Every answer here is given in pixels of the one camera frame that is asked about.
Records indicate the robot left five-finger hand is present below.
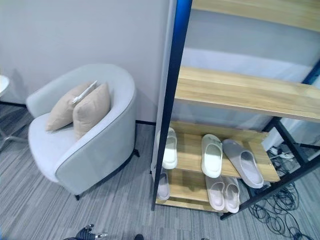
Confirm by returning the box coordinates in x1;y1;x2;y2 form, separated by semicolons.
73;224;109;240

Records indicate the wooden rack shelf board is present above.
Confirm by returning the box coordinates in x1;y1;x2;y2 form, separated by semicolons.
174;65;320;124
155;167;230;214
190;0;320;26
158;120;281;183

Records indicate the light grey armchair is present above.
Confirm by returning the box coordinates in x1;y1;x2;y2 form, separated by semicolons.
25;63;141;201

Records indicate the white foam slipper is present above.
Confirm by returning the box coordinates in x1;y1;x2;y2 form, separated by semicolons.
157;127;179;170
200;133;224;179

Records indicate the beige cushion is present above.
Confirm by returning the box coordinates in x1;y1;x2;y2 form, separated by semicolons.
45;80;96;132
72;82;112;141

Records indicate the white plastic stick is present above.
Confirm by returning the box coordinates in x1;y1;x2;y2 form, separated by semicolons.
72;80;98;105

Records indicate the round white side table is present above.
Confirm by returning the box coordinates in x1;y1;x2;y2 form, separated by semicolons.
0;74;28;152

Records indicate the grey foam slipper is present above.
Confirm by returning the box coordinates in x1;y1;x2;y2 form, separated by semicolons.
221;138;265;189

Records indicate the white power strip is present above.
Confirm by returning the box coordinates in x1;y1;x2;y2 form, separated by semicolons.
269;146;296;159

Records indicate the black metal rack frame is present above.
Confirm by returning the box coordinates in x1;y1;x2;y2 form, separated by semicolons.
150;0;320;221

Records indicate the black cable tangle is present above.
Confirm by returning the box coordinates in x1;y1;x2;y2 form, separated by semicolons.
246;149;320;240

